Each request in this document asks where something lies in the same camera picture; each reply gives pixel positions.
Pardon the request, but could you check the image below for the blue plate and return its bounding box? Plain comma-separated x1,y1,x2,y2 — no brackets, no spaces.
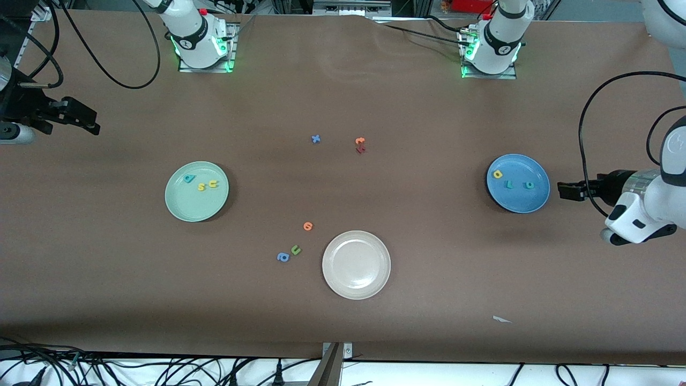
486,153,551,214

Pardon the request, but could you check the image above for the light green plate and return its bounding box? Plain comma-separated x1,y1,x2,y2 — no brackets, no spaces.
165,161,230,222

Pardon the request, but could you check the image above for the red box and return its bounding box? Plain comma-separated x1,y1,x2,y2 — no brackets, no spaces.
450,0,497,14

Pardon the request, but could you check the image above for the brown table cover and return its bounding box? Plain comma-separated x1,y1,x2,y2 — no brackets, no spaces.
0,10,686,366

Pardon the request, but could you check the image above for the beige plate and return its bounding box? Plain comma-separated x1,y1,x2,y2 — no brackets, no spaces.
322,230,392,300

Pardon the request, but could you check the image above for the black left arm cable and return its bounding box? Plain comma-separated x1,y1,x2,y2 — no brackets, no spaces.
578,71,686,202

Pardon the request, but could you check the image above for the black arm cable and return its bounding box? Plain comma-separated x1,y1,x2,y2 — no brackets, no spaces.
16,0,161,92
578,71,686,202

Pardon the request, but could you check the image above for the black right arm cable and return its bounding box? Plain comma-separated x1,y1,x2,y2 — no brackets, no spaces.
16,0,161,92

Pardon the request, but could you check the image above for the aluminium frame rail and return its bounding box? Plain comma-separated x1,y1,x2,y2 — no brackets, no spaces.
10,4,53,71

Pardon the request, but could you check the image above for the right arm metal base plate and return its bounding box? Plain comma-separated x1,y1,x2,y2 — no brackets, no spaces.
178,21,237,73

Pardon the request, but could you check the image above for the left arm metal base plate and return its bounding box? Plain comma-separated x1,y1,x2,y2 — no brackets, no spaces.
460,27,518,80

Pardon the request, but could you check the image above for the black base cable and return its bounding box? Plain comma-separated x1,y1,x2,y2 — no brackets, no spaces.
225,15,256,41
375,15,469,48

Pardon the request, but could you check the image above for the metal frame crossbar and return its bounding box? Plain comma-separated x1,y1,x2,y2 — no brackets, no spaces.
312,0,393,17

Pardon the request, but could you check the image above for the grey aluminium frame post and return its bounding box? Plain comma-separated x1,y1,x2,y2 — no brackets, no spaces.
307,343,344,386

